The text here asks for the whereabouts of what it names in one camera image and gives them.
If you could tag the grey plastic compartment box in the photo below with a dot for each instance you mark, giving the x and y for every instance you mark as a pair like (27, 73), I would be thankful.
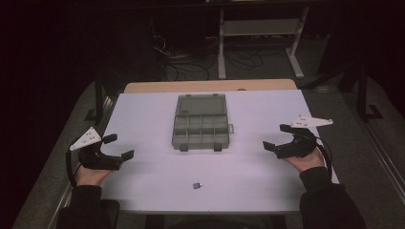
(200, 127)

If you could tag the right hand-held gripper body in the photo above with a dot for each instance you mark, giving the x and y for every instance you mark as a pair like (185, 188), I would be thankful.
(301, 144)

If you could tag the black metal stand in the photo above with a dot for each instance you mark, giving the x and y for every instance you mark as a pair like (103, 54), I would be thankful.
(362, 95)
(99, 95)

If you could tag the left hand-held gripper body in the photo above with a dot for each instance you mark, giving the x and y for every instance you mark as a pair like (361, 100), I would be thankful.
(95, 160)

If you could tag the person's left hand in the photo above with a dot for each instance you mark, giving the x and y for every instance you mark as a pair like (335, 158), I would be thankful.
(90, 176)

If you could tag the small grey metal part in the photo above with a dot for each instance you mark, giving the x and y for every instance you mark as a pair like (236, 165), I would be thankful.
(197, 185)

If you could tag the wooden desk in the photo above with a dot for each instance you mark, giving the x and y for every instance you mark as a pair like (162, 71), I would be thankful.
(210, 86)

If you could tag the white metal stand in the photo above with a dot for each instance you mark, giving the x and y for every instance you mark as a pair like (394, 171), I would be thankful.
(259, 28)

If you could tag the person's right hand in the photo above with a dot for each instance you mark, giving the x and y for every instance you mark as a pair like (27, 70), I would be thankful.
(305, 162)

